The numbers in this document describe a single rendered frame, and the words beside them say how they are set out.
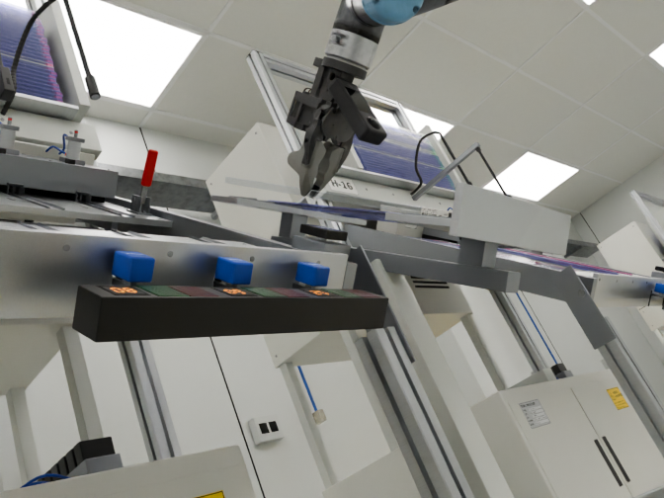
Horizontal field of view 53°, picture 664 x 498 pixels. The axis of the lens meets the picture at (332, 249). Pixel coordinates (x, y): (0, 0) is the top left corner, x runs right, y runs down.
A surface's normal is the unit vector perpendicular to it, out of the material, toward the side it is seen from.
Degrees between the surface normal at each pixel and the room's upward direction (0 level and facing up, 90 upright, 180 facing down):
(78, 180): 135
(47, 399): 90
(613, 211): 90
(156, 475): 90
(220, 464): 90
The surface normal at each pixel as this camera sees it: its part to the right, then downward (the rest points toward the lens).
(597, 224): -0.68, -0.06
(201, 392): 0.63, -0.55
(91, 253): 0.71, 0.19
